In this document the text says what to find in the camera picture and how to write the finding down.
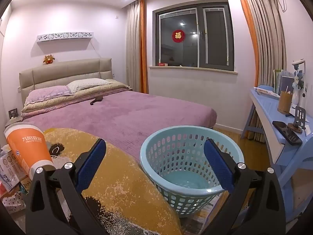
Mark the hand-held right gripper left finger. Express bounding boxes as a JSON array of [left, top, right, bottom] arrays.
[[26, 138, 108, 235]]

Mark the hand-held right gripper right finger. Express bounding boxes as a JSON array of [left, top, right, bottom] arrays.
[[201, 138, 286, 235]]

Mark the light blue plastic basket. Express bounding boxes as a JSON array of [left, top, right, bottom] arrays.
[[140, 126, 244, 219]]

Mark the yellow patterned blanket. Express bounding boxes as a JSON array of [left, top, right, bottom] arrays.
[[15, 127, 183, 235]]

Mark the bed with purple cover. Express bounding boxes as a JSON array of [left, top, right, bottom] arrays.
[[22, 89, 218, 162]]

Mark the folded beige quilt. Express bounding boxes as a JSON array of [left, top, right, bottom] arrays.
[[22, 83, 130, 118]]

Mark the orange paper cup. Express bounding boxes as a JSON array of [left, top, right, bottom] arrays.
[[4, 124, 55, 180]]

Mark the blue desk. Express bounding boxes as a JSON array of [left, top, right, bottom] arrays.
[[241, 88, 313, 164]]

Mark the white patterned pillow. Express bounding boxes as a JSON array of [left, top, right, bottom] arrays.
[[67, 78, 113, 93]]

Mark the purple pillow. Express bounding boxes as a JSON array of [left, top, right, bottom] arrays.
[[25, 86, 71, 104]]

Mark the grey nightstand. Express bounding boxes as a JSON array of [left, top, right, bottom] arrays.
[[5, 116, 23, 128]]

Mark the blue desk tray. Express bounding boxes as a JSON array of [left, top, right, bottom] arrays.
[[254, 86, 280, 99]]

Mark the white polka dot box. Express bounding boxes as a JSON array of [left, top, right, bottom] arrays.
[[1, 192, 26, 213]]

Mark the bamboo pen holder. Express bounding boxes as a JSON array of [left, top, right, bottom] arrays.
[[277, 90, 293, 115]]

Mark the black phone stand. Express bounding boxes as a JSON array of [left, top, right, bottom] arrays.
[[287, 106, 307, 135]]

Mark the beige padded headboard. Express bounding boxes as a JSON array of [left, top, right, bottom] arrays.
[[19, 57, 113, 104]]

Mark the beige windowsill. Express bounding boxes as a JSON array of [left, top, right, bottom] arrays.
[[149, 66, 238, 75]]

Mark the row of standing books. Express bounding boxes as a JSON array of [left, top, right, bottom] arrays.
[[273, 69, 295, 96]]

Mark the white vase with flowers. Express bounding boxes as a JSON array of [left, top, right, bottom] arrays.
[[291, 59, 307, 109]]

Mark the striped beige orange curtain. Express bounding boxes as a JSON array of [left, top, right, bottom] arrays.
[[235, 0, 287, 141]]

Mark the dark framed window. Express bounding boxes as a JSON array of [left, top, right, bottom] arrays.
[[152, 0, 235, 71]]

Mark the red round window decoration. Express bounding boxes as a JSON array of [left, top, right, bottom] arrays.
[[172, 29, 184, 42]]

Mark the white wall shelf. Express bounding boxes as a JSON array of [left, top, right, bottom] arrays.
[[37, 31, 94, 43]]

